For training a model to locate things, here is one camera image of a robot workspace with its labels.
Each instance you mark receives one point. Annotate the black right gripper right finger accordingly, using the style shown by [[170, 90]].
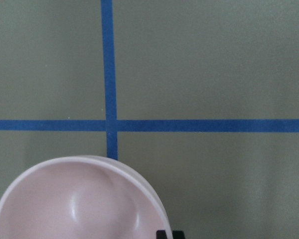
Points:
[[178, 234]]

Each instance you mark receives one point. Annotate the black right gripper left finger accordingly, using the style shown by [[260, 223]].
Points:
[[160, 234]]

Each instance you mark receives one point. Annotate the pink bowl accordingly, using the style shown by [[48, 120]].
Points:
[[81, 197]]

